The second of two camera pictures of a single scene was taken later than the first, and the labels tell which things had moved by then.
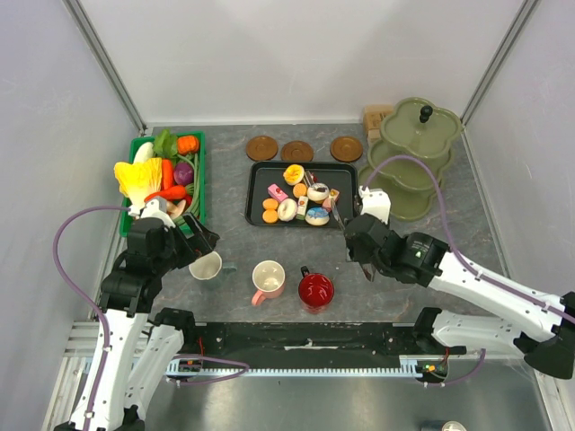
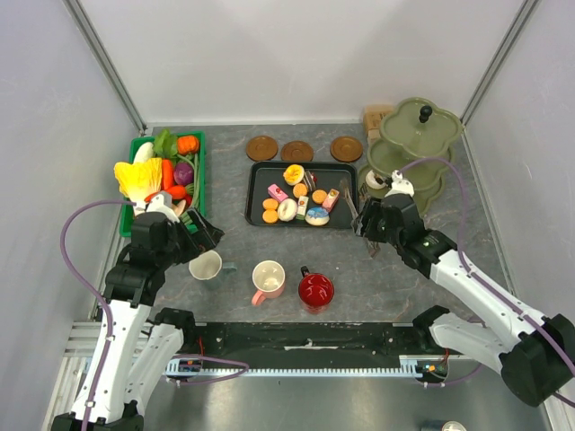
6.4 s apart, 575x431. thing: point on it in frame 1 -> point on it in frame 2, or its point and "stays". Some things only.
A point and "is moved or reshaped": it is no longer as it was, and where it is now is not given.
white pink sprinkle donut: (287, 209) stays
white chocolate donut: (317, 191) -> (375, 180)
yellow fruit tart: (294, 174) stays
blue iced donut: (317, 216) stays
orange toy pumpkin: (188, 144) stays
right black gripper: (356, 255) -> (373, 212)
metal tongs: (369, 269) is moved or reshaped
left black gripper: (203, 241) stays
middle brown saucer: (296, 151) stays
